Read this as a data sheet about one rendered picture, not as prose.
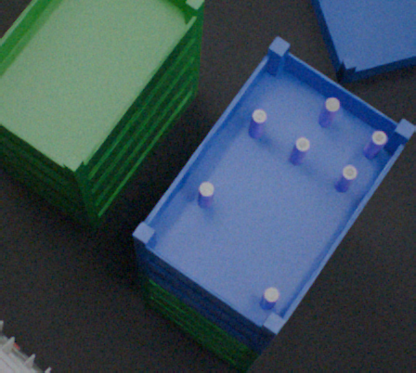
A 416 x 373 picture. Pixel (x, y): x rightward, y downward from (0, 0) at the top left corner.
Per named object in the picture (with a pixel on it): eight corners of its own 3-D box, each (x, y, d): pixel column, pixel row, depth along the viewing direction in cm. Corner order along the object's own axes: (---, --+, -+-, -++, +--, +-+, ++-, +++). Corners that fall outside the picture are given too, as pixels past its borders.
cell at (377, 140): (368, 142, 139) (377, 127, 132) (380, 150, 138) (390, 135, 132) (359, 153, 138) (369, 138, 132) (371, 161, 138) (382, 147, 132)
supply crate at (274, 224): (270, 57, 141) (277, 34, 134) (404, 146, 139) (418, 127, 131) (133, 247, 135) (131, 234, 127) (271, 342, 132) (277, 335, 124)
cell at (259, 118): (253, 122, 139) (257, 105, 133) (266, 129, 139) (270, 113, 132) (245, 133, 138) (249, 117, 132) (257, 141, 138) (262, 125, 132)
